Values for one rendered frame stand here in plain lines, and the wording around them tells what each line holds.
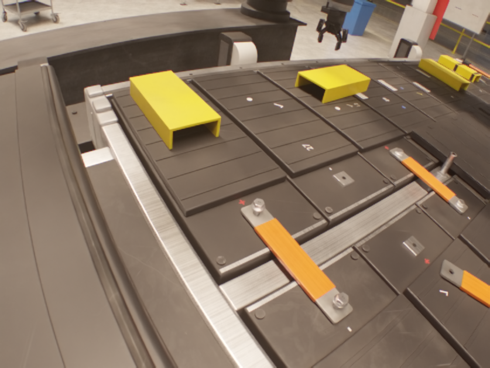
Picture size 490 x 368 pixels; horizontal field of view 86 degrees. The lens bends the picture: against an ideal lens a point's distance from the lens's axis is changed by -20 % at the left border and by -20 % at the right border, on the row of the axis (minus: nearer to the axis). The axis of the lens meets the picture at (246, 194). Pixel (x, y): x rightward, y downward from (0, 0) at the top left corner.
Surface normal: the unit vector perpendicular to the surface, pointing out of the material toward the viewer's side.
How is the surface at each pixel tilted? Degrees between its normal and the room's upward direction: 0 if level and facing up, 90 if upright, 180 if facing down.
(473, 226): 0
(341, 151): 0
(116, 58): 90
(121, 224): 0
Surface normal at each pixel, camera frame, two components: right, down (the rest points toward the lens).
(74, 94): 0.65, 0.60
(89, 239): -0.18, -0.55
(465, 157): 0.15, -0.71
